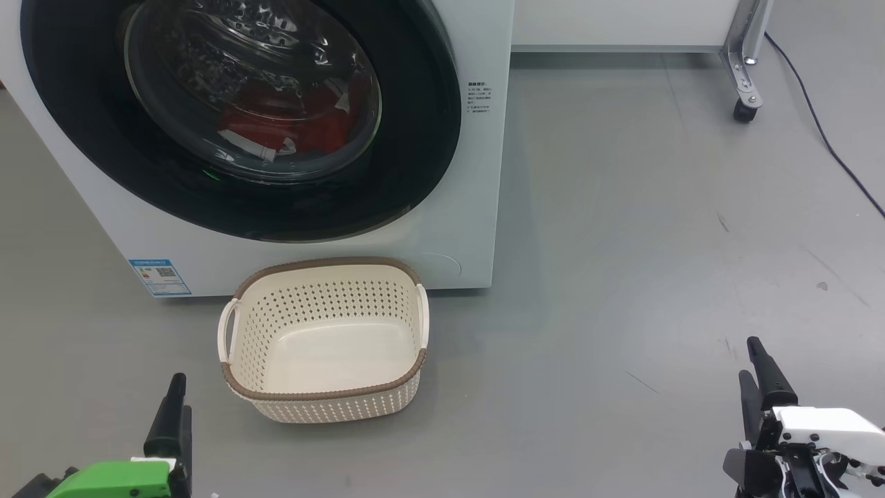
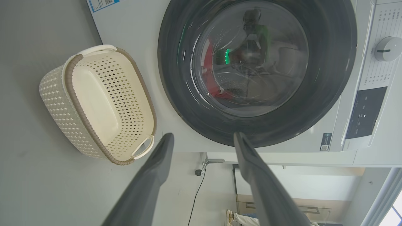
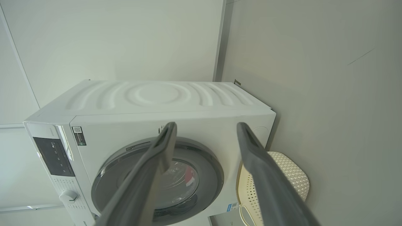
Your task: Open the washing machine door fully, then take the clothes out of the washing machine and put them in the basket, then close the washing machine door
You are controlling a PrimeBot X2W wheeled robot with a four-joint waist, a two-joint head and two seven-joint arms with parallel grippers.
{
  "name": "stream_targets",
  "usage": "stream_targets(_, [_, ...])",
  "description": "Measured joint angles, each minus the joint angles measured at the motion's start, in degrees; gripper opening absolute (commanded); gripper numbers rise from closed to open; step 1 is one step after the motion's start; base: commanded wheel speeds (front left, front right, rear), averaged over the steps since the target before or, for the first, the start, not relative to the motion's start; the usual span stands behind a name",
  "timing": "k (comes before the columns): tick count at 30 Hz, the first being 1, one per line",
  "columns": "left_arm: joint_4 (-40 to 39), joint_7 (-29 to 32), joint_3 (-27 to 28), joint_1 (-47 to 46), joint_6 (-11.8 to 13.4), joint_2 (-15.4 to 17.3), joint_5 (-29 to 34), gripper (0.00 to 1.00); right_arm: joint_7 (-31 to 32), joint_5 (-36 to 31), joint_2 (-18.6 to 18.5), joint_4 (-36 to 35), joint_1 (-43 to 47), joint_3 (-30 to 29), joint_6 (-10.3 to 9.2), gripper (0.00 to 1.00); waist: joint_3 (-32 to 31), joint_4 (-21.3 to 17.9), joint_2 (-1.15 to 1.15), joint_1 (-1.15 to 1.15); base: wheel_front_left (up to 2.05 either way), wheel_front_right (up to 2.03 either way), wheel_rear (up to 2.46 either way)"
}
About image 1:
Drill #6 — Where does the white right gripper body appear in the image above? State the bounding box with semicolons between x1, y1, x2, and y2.
723;407;885;498

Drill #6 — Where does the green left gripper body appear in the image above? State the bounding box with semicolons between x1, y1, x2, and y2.
45;456;174;498

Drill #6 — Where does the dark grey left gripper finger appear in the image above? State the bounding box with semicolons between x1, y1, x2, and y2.
144;373;188;458
171;407;194;498

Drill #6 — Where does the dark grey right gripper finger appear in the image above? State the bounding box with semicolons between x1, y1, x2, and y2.
747;337;800;413
738;371;762;447

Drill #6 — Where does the red garment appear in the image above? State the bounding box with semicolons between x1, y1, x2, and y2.
218;76;374;163

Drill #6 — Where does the black round glass washer door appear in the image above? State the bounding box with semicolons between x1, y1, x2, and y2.
19;0;463;243

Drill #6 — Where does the cream perforated laundry basket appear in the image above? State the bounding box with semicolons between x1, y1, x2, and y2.
217;257;430;424

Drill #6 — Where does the white front-load washing machine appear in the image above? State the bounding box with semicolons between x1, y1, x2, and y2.
0;0;516;298

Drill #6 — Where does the blue energy label sticker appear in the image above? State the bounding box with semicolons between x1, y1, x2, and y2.
129;259;192;297

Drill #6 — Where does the metal cart leg with caster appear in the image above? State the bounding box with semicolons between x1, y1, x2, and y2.
719;0;772;124

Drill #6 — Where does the white cabinet panel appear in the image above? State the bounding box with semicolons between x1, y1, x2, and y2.
512;0;744;53

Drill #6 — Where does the black floor cable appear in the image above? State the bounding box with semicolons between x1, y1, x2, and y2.
764;31;885;219

